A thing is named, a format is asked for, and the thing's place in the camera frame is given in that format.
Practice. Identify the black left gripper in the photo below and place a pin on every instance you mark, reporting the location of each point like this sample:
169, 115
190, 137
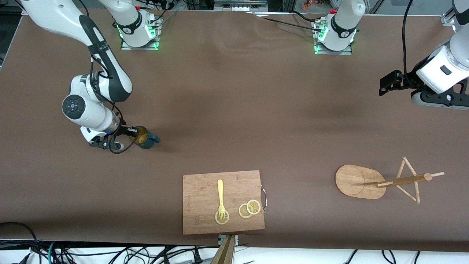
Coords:
407, 80

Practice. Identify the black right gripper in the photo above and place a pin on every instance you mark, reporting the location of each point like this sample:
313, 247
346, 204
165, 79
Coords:
124, 129

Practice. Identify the teal mug with yellow inside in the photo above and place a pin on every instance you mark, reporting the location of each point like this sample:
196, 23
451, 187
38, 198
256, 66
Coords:
148, 142

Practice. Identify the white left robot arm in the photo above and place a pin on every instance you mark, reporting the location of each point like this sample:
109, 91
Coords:
344, 25

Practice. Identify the wooden mug rack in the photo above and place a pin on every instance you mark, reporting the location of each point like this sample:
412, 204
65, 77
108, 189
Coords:
355, 181

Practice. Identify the wooden cutting board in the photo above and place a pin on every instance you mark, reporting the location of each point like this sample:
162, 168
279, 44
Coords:
201, 198

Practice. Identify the yellow plastic fork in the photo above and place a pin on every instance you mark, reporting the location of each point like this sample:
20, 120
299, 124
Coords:
220, 190

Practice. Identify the lemon slice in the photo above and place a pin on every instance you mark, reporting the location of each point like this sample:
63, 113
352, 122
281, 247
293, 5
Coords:
253, 207
242, 212
225, 219

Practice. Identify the black power plug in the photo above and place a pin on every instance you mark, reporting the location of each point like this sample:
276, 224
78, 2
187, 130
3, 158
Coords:
198, 258

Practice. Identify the wooden beam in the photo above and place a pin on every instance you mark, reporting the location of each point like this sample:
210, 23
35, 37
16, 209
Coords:
224, 255

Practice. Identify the grey power strip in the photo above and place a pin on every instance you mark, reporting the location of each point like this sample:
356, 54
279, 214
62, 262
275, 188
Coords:
240, 6

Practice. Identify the aluminium corner bracket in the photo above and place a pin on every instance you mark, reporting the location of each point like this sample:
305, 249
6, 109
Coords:
447, 19

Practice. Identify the small metal bracket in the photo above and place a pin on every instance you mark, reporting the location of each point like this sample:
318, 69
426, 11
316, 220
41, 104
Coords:
221, 239

